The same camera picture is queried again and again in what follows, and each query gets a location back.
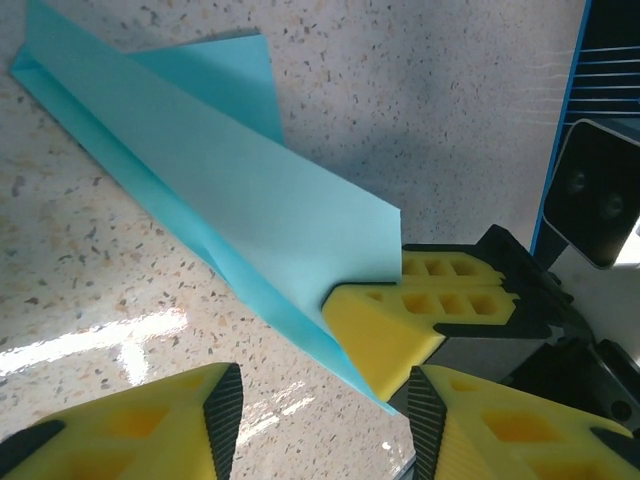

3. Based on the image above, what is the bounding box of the blue edge strip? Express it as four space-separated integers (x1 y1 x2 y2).
529 0 588 261

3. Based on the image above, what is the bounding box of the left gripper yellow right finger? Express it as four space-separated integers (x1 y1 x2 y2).
407 364 640 480

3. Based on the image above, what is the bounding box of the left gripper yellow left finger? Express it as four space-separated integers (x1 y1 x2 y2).
0 362 245 480

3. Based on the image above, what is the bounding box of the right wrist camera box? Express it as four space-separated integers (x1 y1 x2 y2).
542 118 640 271

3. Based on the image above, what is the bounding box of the teal paper sheet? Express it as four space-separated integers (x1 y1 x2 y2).
9 0 404 416

